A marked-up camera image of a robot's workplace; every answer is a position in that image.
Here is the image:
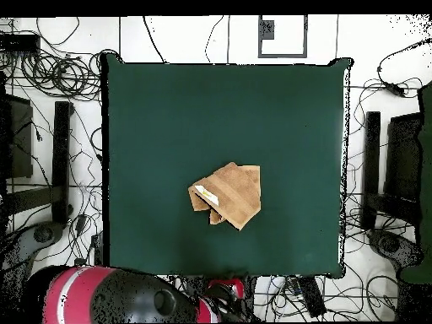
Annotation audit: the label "tan terry towel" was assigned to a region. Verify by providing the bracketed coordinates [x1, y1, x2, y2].
[187, 161, 262, 231]

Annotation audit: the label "black power strip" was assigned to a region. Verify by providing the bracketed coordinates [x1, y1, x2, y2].
[296, 276, 327, 318]

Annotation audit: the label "grey chair base leg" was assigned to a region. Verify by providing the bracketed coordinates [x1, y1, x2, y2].
[0, 220, 67, 324]
[366, 228, 424, 271]

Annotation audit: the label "dark green table cloth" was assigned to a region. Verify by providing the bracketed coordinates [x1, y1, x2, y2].
[100, 53, 354, 279]

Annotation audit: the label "black floor stand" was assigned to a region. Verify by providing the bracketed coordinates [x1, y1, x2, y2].
[3, 100, 74, 225]
[359, 111, 423, 230]

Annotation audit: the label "black power adapter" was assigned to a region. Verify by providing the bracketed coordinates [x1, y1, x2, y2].
[384, 82, 406, 98]

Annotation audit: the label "small black device box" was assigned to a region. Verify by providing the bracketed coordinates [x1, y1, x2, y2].
[0, 33, 41, 54]

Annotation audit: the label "grey square frame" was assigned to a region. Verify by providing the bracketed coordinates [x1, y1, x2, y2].
[257, 14, 309, 59]

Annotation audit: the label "coiled black cables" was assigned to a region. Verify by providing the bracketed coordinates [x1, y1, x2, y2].
[19, 50, 102, 102]

